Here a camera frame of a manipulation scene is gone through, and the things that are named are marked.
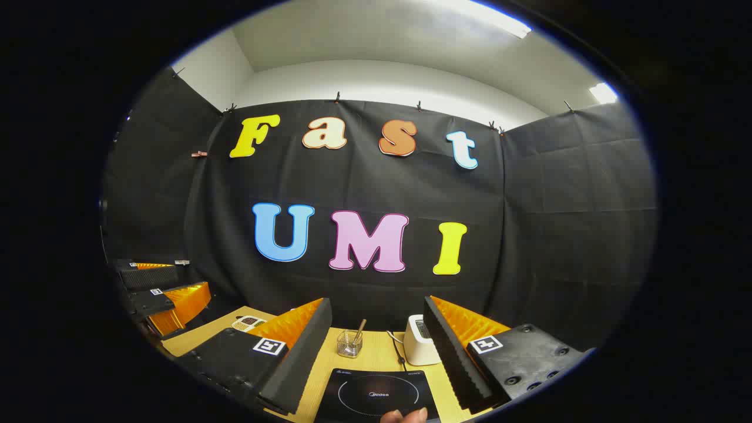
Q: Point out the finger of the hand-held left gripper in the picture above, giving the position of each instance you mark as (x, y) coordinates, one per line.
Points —
(150, 277)
(154, 302)

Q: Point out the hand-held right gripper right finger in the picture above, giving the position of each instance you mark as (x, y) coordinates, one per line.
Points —
(452, 364)

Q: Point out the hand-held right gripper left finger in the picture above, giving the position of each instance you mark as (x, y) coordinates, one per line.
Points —
(299, 364)

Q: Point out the black induction cooktop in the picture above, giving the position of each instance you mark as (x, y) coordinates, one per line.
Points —
(376, 393)

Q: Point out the white toaster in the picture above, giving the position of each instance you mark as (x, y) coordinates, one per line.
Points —
(418, 346)

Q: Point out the white divided bean plate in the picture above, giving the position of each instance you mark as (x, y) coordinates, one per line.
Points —
(249, 323)

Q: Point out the black backdrop cloth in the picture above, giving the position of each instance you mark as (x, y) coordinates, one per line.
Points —
(364, 188)

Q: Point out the row of black cloth clips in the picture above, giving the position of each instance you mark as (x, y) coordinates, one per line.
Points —
(338, 97)

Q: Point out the small ceiling light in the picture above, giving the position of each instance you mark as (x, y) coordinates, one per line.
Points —
(603, 93)

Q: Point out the long ceiling light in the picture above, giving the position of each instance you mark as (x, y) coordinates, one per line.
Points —
(493, 16)

